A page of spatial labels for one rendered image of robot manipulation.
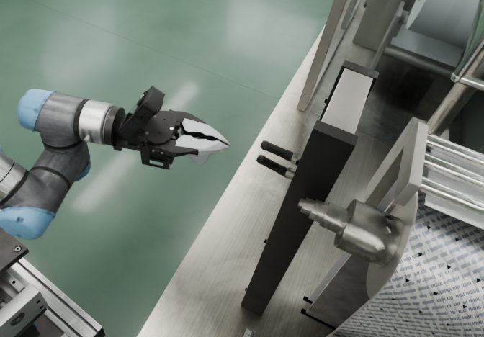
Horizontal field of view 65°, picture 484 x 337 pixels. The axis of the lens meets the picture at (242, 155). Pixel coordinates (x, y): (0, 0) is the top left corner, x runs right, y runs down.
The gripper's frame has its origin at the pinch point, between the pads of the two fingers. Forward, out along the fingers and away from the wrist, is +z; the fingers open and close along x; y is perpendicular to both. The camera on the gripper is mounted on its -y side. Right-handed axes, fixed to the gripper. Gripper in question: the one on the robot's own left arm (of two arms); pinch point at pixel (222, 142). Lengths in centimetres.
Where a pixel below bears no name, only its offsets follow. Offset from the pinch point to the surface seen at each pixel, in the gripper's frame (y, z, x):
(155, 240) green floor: 128, -26, -26
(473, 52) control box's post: -20.9, 33.7, -10.3
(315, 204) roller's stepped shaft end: -13.4, 13.5, 16.0
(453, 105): -0.8, 44.7, -21.0
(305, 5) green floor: 167, 41, -306
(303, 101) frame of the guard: 37, 21, -50
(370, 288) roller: -8.9, 22.2, 23.3
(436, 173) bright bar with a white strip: -22.2, 24.1, 14.2
